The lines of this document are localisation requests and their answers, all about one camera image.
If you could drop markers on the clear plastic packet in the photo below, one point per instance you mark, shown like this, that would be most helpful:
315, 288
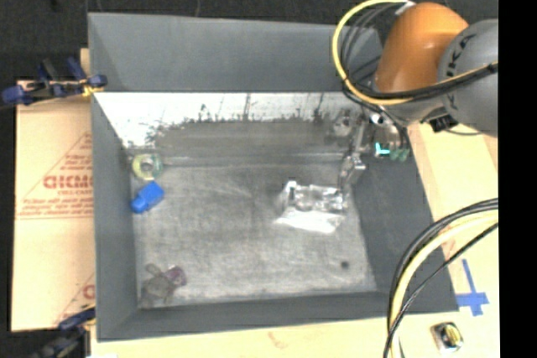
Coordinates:
308, 207

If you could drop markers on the brown cardboard board red print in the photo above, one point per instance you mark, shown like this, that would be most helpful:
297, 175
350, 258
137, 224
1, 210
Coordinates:
50, 264

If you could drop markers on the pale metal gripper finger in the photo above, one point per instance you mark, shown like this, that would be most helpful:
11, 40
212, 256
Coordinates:
345, 176
358, 169

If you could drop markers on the grey metal bin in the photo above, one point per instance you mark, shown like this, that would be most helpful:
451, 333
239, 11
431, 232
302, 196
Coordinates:
235, 247

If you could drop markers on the purple grey toy animal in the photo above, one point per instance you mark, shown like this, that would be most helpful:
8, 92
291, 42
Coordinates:
161, 284

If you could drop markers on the blue toy block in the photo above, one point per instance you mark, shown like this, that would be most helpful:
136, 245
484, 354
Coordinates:
147, 197

